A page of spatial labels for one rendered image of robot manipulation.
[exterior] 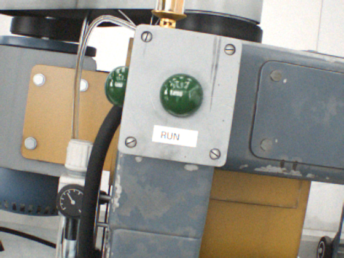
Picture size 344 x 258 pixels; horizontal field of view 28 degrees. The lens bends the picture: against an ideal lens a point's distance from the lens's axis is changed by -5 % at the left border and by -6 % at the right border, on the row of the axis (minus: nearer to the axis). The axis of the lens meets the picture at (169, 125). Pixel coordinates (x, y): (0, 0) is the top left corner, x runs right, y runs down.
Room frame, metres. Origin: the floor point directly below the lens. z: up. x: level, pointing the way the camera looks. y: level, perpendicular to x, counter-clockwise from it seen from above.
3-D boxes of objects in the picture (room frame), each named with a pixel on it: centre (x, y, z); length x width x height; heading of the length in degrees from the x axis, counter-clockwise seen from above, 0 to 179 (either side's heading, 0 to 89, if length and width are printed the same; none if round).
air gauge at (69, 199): (0.73, 0.09, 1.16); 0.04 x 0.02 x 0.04; 94
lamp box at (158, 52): (0.51, 0.00, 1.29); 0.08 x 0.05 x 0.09; 94
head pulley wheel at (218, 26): (0.69, -0.03, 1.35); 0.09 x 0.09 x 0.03
